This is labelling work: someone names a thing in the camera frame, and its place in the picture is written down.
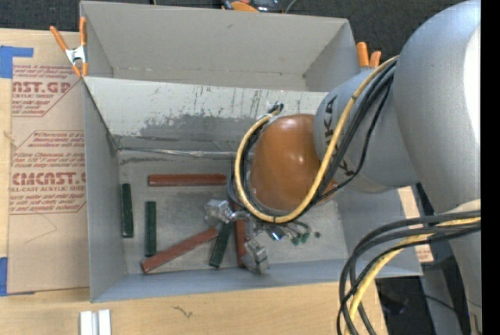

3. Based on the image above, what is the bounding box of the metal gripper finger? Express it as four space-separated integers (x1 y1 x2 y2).
204 199 238 226
241 238 271 275

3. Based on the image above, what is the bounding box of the red-brown flat block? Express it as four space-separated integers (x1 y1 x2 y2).
147 173 228 187
140 227 220 275
233 203 248 269

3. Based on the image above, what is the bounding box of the dark green flat block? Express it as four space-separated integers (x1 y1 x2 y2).
120 182 135 239
208 221 234 269
143 200 158 258

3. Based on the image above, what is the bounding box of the grey metal bin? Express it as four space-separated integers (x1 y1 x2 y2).
79 0 423 304

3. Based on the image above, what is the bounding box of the brown cardboard board, red print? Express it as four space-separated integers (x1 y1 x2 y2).
0 27 91 298

